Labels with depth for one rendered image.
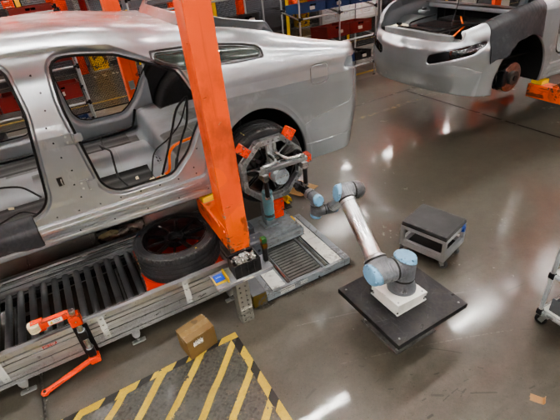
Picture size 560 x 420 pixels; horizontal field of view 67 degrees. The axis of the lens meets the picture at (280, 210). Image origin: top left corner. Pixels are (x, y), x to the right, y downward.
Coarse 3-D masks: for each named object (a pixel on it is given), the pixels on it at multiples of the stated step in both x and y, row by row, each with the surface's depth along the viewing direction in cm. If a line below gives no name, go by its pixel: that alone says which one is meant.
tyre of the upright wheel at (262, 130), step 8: (256, 120) 340; (264, 120) 342; (240, 128) 335; (248, 128) 330; (256, 128) 326; (264, 128) 325; (272, 128) 328; (280, 128) 332; (232, 136) 335; (240, 136) 328; (248, 136) 322; (256, 136) 324; (264, 136) 327; (248, 144) 324; (240, 160) 326; (256, 200) 351
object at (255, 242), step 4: (248, 224) 349; (248, 228) 344; (252, 228) 345; (252, 232) 347; (256, 232) 344; (260, 232) 342; (252, 236) 339; (256, 236) 339; (260, 236) 338; (252, 240) 334; (256, 240) 334; (252, 244) 332; (256, 244) 333; (244, 248) 339; (256, 248) 334; (260, 248) 336; (260, 252) 338
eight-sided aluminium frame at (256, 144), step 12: (252, 144) 320; (264, 144) 321; (288, 144) 332; (252, 156) 320; (240, 168) 322; (300, 168) 350; (240, 180) 332; (288, 180) 355; (252, 192) 336; (276, 192) 353; (288, 192) 354
